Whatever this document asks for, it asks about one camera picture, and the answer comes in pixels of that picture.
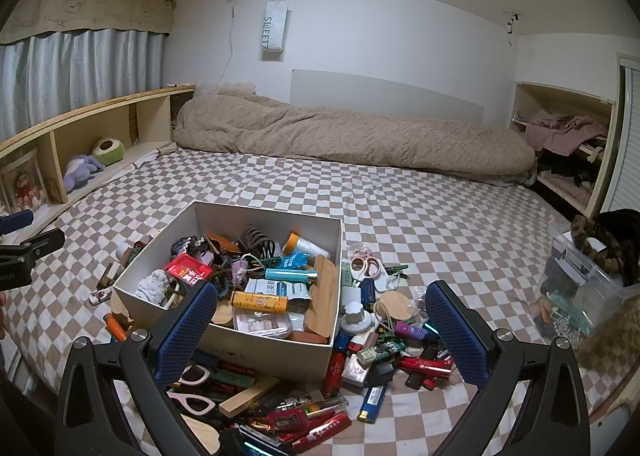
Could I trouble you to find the pink triangular hair clip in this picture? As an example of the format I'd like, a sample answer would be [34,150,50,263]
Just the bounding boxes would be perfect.
[177,363,213,387]
[167,390,218,417]

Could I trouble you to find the dark clothes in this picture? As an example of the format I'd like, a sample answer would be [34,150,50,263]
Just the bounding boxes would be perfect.
[537,156,601,187]

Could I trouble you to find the clear plastic case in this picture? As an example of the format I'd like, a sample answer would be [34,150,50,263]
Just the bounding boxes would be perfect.
[235,313,293,339]

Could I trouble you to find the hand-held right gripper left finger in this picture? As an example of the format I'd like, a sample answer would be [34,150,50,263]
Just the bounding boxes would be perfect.
[54,281,221,456]

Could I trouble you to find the pale blue curtain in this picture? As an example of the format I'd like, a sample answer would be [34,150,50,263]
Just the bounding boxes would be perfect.
[0,28,166,142]

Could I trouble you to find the beige printed valance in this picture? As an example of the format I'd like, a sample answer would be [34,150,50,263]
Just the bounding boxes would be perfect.
[0,0,177,44]

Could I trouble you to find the boxed doll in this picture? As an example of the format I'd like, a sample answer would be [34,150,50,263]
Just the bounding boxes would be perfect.
[0,148,48,217]

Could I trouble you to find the white pearl headband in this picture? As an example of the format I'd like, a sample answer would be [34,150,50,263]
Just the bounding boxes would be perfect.
[547,308,586,337]

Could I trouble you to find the teal hair accessory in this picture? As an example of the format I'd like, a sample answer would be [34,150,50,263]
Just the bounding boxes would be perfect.
[547,291,596,332]

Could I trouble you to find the purple plush toy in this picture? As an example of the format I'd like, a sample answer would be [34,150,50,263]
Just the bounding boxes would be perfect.
[62,154,106,194]

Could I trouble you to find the white round jar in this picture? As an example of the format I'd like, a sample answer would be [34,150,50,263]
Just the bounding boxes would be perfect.
[339,301,376,334]

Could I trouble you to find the red packet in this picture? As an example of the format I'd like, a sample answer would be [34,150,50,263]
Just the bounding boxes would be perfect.
[164,254,213,287]

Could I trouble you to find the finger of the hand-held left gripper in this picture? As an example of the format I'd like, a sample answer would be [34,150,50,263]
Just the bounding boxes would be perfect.
[0,210,34,237]
[0,228,66,269]

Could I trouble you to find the dark leopard print cloth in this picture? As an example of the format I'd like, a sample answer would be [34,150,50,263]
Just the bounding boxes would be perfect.
[570,208,640,287]

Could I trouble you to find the beige duvet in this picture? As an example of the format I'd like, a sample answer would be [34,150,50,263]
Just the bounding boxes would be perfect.
[172,91,538,187]

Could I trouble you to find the round tan coaster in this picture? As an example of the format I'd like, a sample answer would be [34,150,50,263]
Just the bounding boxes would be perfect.
[375,290,416,324]

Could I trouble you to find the white hanging cable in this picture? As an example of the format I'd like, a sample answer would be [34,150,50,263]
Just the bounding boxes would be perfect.
[218,0,240,83]

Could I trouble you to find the orange lighter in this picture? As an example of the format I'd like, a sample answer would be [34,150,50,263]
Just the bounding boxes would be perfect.
[103,313,128,343]

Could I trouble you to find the orange tape roll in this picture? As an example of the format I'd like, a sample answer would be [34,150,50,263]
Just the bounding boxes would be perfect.
[282,232,331,259]

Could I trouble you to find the black printed lighter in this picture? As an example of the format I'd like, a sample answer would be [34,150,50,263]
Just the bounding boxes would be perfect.
[422,343,453,368]

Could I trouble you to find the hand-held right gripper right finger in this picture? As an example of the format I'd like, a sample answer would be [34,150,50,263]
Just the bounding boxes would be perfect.
[424,280,592,456]

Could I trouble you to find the bamboo lid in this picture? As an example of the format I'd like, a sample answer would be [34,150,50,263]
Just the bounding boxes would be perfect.
[302,256,338,337]

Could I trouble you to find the pale wooden block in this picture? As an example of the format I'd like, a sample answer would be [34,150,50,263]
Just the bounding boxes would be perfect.
[219,376,281,418]

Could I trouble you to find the wooden closet shelf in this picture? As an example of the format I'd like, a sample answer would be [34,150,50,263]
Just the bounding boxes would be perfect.
[510,81,616,219]

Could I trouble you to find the white cardboard box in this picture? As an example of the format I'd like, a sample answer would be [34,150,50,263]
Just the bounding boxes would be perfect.
[111,201,345,384]

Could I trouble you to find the white paper bag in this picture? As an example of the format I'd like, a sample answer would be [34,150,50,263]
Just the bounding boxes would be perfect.
[260,0,290,54]

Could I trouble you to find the dark blue lighter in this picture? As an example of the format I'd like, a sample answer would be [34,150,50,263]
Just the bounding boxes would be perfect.
[357,383,388,424]

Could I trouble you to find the wooden bedside shelf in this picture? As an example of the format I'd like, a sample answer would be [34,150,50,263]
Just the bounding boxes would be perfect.
[0,83,196,232]

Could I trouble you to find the clear plastic storage bin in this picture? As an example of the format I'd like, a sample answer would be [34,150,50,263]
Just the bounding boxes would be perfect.
[532,221,640,342]

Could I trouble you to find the pink clothes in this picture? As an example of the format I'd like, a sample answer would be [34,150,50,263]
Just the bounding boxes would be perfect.
[522,108,608,157]

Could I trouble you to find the purple lighter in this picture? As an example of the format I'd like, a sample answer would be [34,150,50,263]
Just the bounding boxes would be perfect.
[396,321,430,341]

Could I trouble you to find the green plush toy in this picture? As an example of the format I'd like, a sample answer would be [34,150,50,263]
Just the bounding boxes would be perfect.
[91,137,126,167]

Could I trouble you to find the white fluffy pillow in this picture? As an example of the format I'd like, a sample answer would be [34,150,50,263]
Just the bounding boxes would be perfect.
[192,80,256,98]

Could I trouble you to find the brown leather pouch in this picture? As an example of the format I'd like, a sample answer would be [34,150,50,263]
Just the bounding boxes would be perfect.
[202,232,241,254]

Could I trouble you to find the white louvered door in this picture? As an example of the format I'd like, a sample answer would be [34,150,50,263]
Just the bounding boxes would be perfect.
[597,53,640,217]

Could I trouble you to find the pile of assorted lighters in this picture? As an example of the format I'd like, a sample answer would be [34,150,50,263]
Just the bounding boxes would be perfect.
[220,386,353,456]

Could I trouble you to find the checkered bedsheet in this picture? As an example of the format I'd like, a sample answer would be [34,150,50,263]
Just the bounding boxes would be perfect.
[0,143,631,456]

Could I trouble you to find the red lighter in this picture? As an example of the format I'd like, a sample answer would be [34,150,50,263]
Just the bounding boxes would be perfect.
[400,357,455,379]

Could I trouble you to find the yellow tube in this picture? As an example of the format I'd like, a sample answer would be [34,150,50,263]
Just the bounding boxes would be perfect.
[231,291,290,314]

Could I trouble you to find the green printed lighter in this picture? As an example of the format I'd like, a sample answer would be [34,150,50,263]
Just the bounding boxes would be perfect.
[372,342,407,362]

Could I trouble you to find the grey hair claw clip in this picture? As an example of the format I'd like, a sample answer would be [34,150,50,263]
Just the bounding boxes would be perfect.
[240,225,283,259]

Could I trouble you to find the small pale box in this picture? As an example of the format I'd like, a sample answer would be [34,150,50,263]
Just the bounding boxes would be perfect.
[342,353,373,384]

